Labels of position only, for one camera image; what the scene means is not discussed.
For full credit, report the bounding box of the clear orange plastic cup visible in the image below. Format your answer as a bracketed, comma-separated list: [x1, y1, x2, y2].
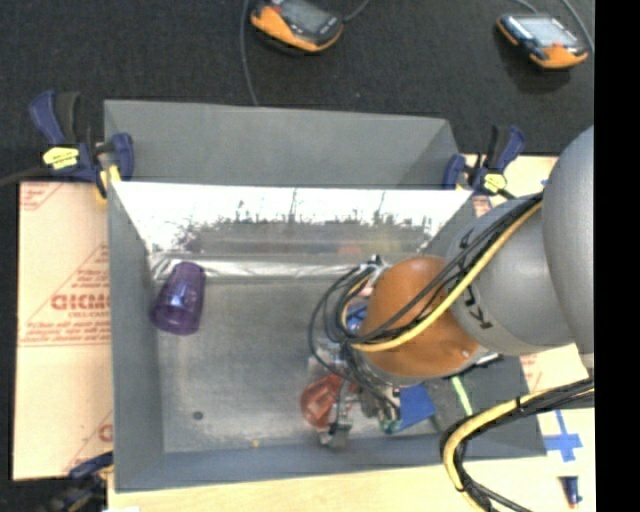
[299, 374, 351, 429]

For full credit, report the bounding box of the blue flat block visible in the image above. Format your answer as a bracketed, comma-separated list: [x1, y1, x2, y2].
[398, 383, 437, 431]

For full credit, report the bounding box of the small blue rounded piece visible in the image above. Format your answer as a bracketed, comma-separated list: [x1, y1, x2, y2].
[344, 302, 370, 337]

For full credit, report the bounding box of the grey metal bin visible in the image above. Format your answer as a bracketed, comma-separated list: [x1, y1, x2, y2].
[103, 99, 547, 494]

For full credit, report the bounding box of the clear purple plastic cup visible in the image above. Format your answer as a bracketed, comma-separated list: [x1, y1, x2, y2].
[149, 260, 208, 337]

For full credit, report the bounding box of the brown cardboard board red print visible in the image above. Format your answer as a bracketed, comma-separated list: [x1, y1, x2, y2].
[10, 153, 596, 482]

